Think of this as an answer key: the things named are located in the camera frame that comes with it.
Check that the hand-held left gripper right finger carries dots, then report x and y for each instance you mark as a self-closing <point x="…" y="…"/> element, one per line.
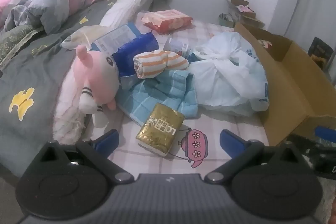
<point x="231" y="142"/>

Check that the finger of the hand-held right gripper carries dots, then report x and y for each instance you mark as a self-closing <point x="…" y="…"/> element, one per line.
<point x="325" y="132"/>

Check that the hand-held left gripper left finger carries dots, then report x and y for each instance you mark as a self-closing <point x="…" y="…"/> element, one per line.
<point x="107" y="141"/>

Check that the gold tissue packet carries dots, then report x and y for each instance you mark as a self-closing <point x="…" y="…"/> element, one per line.
<point x="157" y="129"/>

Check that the large cardboard box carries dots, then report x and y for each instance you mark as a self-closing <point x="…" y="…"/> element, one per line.
<point x="288" y="87"/>

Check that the pink plush toy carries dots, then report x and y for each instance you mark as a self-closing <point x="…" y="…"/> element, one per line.
<point x="97" y="74"/>

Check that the light blue checked towel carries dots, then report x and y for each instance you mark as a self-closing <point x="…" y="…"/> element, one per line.
<point x="168" y="90"/>

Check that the orange striped cloth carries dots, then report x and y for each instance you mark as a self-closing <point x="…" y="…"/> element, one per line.
<point x="152" y="64"/>

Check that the blue and white plastic packet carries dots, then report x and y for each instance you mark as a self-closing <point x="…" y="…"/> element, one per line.
<point x="136" y="50"/>

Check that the translucent plastic bag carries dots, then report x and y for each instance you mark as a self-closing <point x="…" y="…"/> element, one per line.
<point x="84" y="35"/>

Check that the pink checked bedsheet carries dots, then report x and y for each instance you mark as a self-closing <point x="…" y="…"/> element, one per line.
<point x="210" y="129"/>

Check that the white plastic bag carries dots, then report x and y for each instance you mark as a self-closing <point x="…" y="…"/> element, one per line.
<point x="225" y="74"/>

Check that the dark snack bag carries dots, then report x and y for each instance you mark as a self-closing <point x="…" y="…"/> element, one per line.
<point x="319" y="49"/>

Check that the grey blanket white fleece lining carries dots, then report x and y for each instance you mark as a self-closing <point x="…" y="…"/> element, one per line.
<point x="39" y="77"/>

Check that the green box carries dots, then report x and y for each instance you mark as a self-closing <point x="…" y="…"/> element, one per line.
<point x="225" y="19"/>

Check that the small cardboard box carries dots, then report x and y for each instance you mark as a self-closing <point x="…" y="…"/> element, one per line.
<point x="249" y="20"/>

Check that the pink packet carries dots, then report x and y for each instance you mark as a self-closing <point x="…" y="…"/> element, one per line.
<point x="242" y="8"/>

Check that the pink wet wipes pack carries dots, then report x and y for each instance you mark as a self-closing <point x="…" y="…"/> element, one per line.
<point x="168" y="20"/>

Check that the green floral quilted blanket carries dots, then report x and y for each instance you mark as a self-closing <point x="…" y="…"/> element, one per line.
<point x="13" y="43"/>

